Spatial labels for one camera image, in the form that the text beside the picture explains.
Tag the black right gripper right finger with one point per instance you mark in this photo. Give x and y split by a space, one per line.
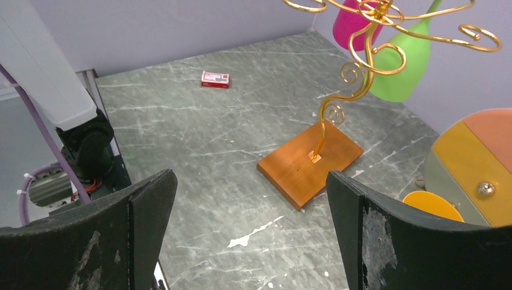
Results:
387 244

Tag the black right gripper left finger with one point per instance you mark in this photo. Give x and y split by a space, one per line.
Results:
111 243

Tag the green plastic wine glass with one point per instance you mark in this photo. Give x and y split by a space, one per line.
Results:
399 87

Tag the magenta plastic wine glass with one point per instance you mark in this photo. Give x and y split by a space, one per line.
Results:
347 23

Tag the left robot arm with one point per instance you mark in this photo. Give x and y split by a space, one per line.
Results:
70 119

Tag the round pastel drawer cabinet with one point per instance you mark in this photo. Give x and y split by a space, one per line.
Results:
469 165

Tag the small red white box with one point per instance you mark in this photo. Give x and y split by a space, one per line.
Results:
215 80

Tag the gold wire wine glass rack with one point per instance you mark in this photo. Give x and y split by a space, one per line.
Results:
298 169

